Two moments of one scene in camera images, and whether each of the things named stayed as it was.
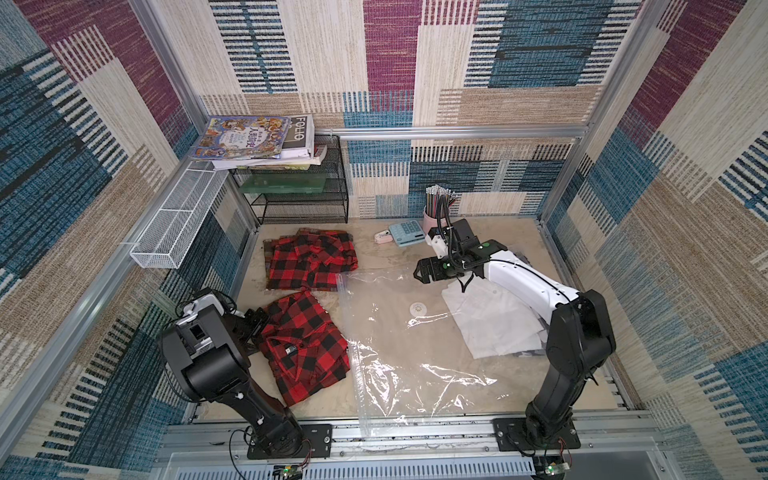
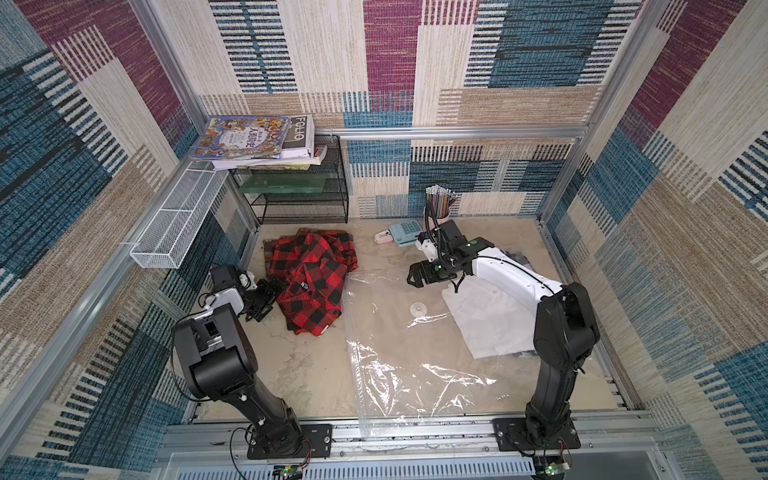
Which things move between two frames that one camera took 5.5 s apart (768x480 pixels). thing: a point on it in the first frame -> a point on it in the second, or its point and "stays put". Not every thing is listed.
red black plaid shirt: x=309 y=260 stays put
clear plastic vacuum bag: x=410 y=367 stays put
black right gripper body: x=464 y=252 stays put
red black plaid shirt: x=303 y=347 -> x=312 y=263
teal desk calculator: x=408 y=232 stays put
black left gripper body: x=248 y=326 -> x=259 y=297
